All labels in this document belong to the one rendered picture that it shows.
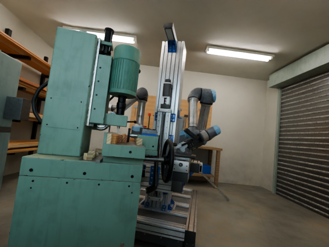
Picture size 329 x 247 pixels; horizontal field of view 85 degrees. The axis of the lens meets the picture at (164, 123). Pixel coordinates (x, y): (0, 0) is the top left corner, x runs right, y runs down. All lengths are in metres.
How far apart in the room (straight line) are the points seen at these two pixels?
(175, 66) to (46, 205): 1.64
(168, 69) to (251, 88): 3.47
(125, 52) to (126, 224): 0.97
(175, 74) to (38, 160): 1.49
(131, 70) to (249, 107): 4.22
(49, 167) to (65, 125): 0.24
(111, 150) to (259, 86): 4.77
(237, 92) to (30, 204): 4.67
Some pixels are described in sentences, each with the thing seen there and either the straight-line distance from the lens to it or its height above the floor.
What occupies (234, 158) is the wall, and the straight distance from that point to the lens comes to 4.88.
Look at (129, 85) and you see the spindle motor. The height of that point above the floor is 1.26.
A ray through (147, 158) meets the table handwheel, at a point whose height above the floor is 0.81.
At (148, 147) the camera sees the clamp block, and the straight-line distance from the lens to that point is 1.15.
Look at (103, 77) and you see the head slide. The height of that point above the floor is 1.28.
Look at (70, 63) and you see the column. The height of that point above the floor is 1.32.
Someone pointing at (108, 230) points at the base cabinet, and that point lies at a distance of 1.08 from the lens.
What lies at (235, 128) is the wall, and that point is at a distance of 4.87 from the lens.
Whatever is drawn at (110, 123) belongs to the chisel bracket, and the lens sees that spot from 1.16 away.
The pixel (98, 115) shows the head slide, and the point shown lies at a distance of 1.13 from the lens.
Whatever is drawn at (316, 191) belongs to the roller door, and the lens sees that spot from 4.02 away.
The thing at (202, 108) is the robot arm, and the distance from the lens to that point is 1.64.
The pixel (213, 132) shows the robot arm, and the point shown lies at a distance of 1.33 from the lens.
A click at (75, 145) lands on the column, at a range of 1.12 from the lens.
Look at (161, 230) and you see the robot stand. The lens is 1.74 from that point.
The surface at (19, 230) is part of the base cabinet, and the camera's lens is 1.17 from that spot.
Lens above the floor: 0.96
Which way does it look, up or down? 4 degrees up
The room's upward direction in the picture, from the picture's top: 6 degrees clockwise
